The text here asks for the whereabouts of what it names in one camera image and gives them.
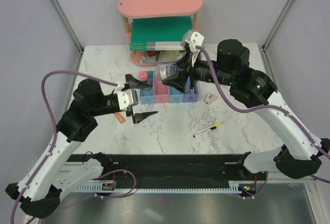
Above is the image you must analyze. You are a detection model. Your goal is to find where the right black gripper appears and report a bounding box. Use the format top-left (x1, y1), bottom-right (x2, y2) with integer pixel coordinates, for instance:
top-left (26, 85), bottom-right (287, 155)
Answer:
top-left (163, 49), bottom-right (236, 93)

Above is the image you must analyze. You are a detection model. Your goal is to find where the clear tape roll pack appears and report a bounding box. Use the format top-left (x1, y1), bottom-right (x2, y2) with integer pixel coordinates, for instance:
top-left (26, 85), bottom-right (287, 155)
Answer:
top-left (155, 63), bottom-right (179, 82)

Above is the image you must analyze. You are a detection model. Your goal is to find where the four-compartment pastel organizer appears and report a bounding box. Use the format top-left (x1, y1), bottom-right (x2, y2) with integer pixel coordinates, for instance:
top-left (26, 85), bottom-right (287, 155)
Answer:
top-left (139, 71), bottom-right (199, 105)

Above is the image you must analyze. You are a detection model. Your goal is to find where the pink crayon bottle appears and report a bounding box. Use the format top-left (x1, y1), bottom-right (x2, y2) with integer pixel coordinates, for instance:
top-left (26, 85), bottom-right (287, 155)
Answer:
top-left (139, 71), bottom-right (152, 90)

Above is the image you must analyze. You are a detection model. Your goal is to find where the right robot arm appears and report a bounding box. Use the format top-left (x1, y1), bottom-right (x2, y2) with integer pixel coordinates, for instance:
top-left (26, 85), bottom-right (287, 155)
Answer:
top-left (156, 39), bottom-right (329, 180)

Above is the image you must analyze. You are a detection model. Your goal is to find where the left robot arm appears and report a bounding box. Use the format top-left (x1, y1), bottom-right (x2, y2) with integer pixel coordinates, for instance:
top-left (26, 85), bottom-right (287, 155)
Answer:
top-left (5, 70), bottom-right (154, 223)

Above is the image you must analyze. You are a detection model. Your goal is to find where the spiral notebook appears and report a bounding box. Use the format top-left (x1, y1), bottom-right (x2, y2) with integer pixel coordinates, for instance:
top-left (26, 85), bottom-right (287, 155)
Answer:
top-left (140, 51), bottom-right (185, 66)

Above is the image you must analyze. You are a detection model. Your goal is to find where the green book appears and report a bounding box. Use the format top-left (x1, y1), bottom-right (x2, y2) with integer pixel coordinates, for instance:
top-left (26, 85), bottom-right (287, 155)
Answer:
top-left (130, 16), bottom-right (192, 51)

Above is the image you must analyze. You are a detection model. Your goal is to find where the yellow white marker pen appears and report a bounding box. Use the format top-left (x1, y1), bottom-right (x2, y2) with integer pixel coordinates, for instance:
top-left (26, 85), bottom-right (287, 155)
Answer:
top-left (193, 123), bottom-right (220, 138)

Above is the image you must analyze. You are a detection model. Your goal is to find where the pink oval shelf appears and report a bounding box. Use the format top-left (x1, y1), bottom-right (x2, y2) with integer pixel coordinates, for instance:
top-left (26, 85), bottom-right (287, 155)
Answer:
top-left (118, 0), bottom-right (203, 67)

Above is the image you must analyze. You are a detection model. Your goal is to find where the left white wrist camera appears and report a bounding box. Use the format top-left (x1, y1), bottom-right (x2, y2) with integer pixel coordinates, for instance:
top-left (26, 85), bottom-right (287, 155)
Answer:
top-left (117, 89), bottom-right (139, 111)

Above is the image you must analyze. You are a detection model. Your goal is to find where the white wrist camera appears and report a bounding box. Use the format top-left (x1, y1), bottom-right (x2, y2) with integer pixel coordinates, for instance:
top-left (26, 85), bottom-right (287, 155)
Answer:
top-left (180, 30), bottom-right (205, 53)
top-left (117, 89), bottom-right (139, 111)

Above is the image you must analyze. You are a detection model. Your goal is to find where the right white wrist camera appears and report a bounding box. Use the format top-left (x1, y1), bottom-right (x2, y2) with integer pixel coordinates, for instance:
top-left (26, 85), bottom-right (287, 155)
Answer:
top-left (180, 30), bottom-right (205, 53)

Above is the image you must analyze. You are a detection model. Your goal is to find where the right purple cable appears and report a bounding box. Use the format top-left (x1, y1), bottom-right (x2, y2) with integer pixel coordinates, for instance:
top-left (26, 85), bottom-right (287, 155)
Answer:
top-left (195, 44), bottom-right (330, 200)

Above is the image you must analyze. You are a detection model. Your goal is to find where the purple cable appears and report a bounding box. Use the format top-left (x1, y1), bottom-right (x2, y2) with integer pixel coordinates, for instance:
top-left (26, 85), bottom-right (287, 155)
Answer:
top-left (195, 44), bottom-right (330, 200)
top-left (9, 70), bottom-right (137, 223)

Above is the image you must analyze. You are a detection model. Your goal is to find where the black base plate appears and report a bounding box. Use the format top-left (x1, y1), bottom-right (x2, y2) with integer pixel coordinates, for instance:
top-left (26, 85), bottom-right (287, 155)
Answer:
top-left (61, 153), bottom-right (269, 191)

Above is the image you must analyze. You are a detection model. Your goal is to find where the white cable duct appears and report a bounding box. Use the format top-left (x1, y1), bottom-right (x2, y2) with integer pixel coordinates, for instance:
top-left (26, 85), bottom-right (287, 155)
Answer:
top-left (73, 181), bottom-right (256, 194)

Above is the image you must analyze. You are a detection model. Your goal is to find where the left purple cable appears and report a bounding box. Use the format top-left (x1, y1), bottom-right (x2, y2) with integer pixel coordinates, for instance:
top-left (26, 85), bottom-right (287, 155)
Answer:
top-left (9, 70), bottom-right (137, 223)

